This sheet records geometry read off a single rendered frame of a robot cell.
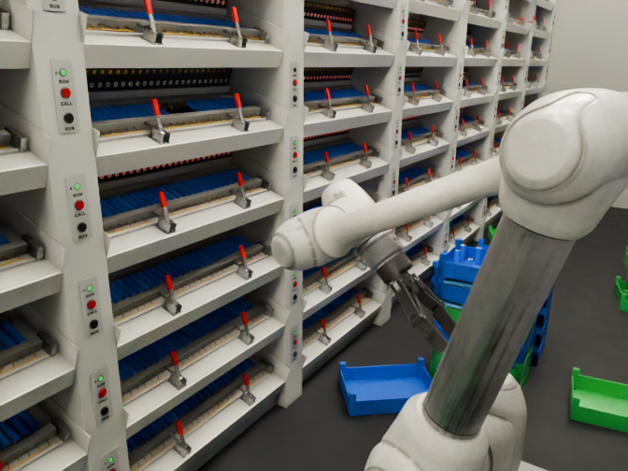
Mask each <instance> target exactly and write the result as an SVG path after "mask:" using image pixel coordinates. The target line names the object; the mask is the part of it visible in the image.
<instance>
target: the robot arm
mask: <svg viewBox="0 0 628 471"><path fill-rule="evenodd" d="M627 186H628V93H627V92H616V91H612V90H608V89H599V88H582V89H572V90H565V91H560V92H557V93H551V94H548V95H546V96H544V97H541V98H539V99H537V100H536V101H534V102H533V103H531V104H530V105H529V106H527V107H526V108H524V109H523V110H522V111H521V112H520V113H519V114H518V115H517V116H516V117H515V118H514V119H513V120H512V122H511V123H510V124H509V126H508V127H507V129H506V131H505V133H504V135H503V138H502V141H501V144H500V149H499V155H497V156H495V157H493V158H491V159H489V160H487V161H484V162H482V163H479V164H475V165H473V166H470V167H468V168H466V169H463V170H461V171H458V172H455V173H453V174H450V175H447V176H445V177H443V178H439V179H437V180H434V181H431V182H429V183H426V184H424V185H421V186H420V187H417V188H414V189H412V190H409V191H407V192H404V193H400V194H398V195H396V196H393V197H391V198H388V199H386V200H383V201H380V202H378V203H375V202H374V201H373V199H372V198H371V197H370V196H369V195H368V194H367V193H366V192H365V191H364V190H363V189H362V188H361V187H360V186H359V185H358V184H356V183H355V182H353V181H352V180H350V179H348V178H343V179H340V180H337V181H335V182H333V183H332V184H330V185H329V186H328V187H327V188H325V190H324V191H323V192H322V194H321V203H322V207H316V208H313V209H311V210H308V211H306V212H304V213H302V214H300V215H298V216H296V217H293V218H291V219H289V220H287V221H285V222H284V223H283V224H282V225H280V227H279V228H278V229H277V231H276V232H275V233H274V234H273V237H272V243H271V250H272V253H273V255H274V257H275V259H276V261H277V262H278V264H280V265H281V266H283V267H284V268H285V269H287V270H292V271H303V270H308V269H310V268H313V267H315V266H322V265H324V264H328V263H330V262H332V261H333V260H335V259H337V258H340V257H342V256H345V255H346V254H347V253H348V252H349V251H350V249H353V248H355V250H356V251H357V252H358V254H359V255H360V256H361V257H362V259H363V260H364V262H365V263H366V265H367V266H368V267H369V269H370V270H372V271H374V270H376V269H377V271H376V272H377V274H378V275H379V277H380V278H381V279H382V281H383V282H384V283H385V284H390V283H391V282H393V283H392V284H391V285H390V287H391V289H392V290H393V292H394V293H395V295H396V297H397V299H398V301H399V303H400V304H401V306H402V308H403V310H404V311H405V313H406V315H407V318H408V320H409V322H410V323H411V326H412V327H413V328H415V327H416V326H417V327H418V328H419V330H420V331H421V333H422V334H423V335H424V337H425V338H426V339H427V341H428V342H429V343H430V345H431V346H432V348H433V349H434V350H435V352H436V353H437V354H439V353H440V352H442V351H443V350H444V354H443V356H442V358H441V361H440V363H439V365H438V368H437V370H436V372H435V375H434V378H433V380H432V382H431V385H430V387H429V389H428V392H422V393H419V394H416V395H414V396H412V397H410V398H409V399H408V400H407V402H406V403H405V405H404V406H403V408H402V409H401V411H400V413H399V414H398V416H397V417H396V419H395V420H394V422H393V423H392V425H391V427H390V428H389V430H388V431H387V432H386V434H385V435H384V436H383V437H382V440H381V442H380V443H378V444H377V445H376V446H375V447H374V448H373V449H372V451H371V453H370V455H369V457H368V460H367V463H366V466H365V469H364V471H518V470H519V466H520V463H521V456H522V452H523V447H524V441H525V434H526V425H527V408H526V403H525V399H524V396H523V393H522V390H521V386H520V384H519V383H518V382H517V381H516V380H515V379H514V378H513V377H512V376H511V374H509V371H510V369H511V367H512V365H513V364H514V362H515V360H516V358H517V356H518V354H519V352H520V350H521V347H522V345H523V344H524V342H525V340H526V338H527V336H528V335H529V333H530V331H531V329H532V327H533V325H534V323H535V320H536V318H537V316H538V314H539V312H540V310H541V308H542V307H543V305H544V303H545V301H546V299H547V297H548V295H549V293H550V290H551V288H552V286H553V284H554V282H555V280H556V278H557V277H558V275H559V273H560V271H561V269H562V267H563V265H564V262H565V260H566V258H567V256H568V254H569V253H570V251H571V249H572V248H573V246H574V244H575V242H576V240H578V239H581V238H582V237H584V236H586V235H587V234H589V233H590V232H591V231H592V230H593V229H594V228H595V227H596V226H597V224H598V223H599V222H600V220H602V218H603V217H604V216H605V214H606V213H607V211H608V210H609V208H610V207H611V206H612V205H613V203H614V202H615V201H616V200H617V198H618V197H619V196H620V195H621V193H622V192H623V191H624V189H625V188H626V187H627ZM497 194H499V202H500V207H501V209H502V211H503V212H504V213H503V215H502V217H501V220H500V221H499V223H498V226H497V228H496V230H495V233H494V235H493V238H492V241H491V244H490V246H489V247H488V250H487V252H486V254H485V257H484V259H483V261H482V264H481V266H480V269H479V271H478V274H477V276H476V278H475V281H474V283H473V285H472V288H471V290H470V293H469V294H468V296H467V299H466V301H465V303H464V307H463V309H462V312H461V314H460V316H459V319H458V320H457V323H455V322H454V320H453V319H452V318H451V317H450V315H449V314H448V312H447V311H446V310H445V308H443V306H444V305H445V304H444V302H442V301H441V300H439V299H438V298H437V297H436V296H435V294H434V293H433V292H432V291H431V290H430V289H429V288H428V287H427V286H426V285H425V284H424V283H423V282H422V281H421V280H420V279H419V277H418V276H417V274H415V273H413V274H412V275H410V274H409V273H408V269H410V268H411V267H412V265H413V263H412V262H411V261H410V260H409V258H408V257H407V255H406V254H405V253H404V252H403V251H402V249H403V248H404V245H402V243H401V242H400V241H399V239H398V238H397V237H396V235H395V234H394V233H393V230H392V228H395V227H398V226H401V225H404V224H407V223H410V222H413V221H417V220H420V219H423V218H426V217H429V216H432V215H435V214H437V213H440V212H443V211H446V210H449V209H452V208H456V207H460V206H463V205H466V204H469V203H472V202H475V201H477V200H480V199H483V198H487V197H490V196H494V195H497ZM401 251H402V252H401ZM420 302H421V303H422V304H424V305H425V306H426V307H427V308H428V309H430V310H431V311H432V312H433V314H432V316H433V317H434V318H435V320H436V321H437V323H438V324H439V325H440V326H441V328H442V329H443V330H444V332H445V333H446V334H447V336H448V337H449V338H450V340H449V343H448V341H447V340H446V339H445V337H444V336H443V335H442V334H441V333H440V332H439V330H438V329H437V328H436V326H435V325H434V323H433V322H432V321H431V319H430V318H429V317H428V318H426V316H425V314H424V312H423V310H422V307H421V304H420Z"/></svg>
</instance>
